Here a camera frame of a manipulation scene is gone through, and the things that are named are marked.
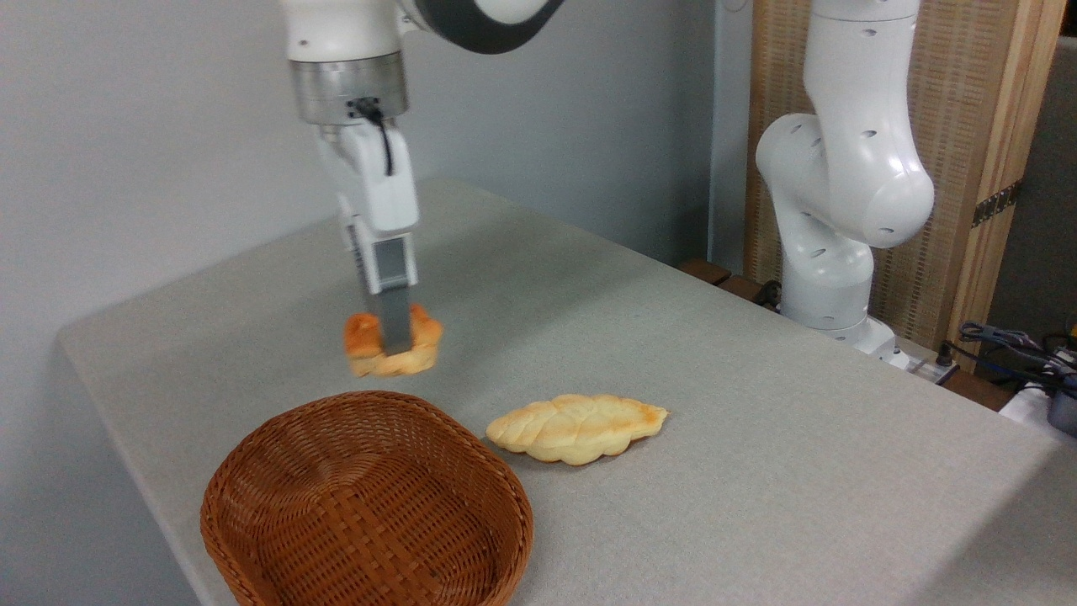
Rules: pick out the black plug at robot base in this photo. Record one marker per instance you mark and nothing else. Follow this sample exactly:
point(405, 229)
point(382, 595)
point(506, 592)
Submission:
point(767, 294)

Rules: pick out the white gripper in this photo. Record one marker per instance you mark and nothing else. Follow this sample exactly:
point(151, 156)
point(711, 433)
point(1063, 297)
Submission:
point(379, 185)

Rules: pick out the brown wicker basket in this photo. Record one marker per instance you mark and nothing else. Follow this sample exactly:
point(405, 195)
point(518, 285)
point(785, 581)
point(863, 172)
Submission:
point(370, 505)

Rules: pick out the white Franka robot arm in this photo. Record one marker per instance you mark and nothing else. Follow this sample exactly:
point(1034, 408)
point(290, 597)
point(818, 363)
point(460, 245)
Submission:
point(850, 168)

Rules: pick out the small round orange bread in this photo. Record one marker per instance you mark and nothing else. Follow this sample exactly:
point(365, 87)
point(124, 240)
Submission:
point(423, 343)

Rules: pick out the grey plastic container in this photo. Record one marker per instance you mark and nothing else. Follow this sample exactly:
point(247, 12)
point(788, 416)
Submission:
point(1064, 412)

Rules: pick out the black metal screen hinge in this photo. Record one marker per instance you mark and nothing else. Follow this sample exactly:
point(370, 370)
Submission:
point(997, 203)

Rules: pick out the wooden slatted folding screen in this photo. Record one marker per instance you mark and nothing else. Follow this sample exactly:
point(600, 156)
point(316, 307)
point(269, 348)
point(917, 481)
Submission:
point(968, 101)

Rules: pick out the silver cylindrical wrist adapter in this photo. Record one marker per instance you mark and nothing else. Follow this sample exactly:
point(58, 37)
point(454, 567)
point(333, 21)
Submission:
point(345, 84)

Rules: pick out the long leaf-shaped pale bread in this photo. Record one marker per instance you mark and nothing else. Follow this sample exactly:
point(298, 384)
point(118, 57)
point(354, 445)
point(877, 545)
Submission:
point(576, 427)

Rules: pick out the grey fabric table cloth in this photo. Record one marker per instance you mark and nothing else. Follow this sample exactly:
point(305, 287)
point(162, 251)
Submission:
point(757, 471)

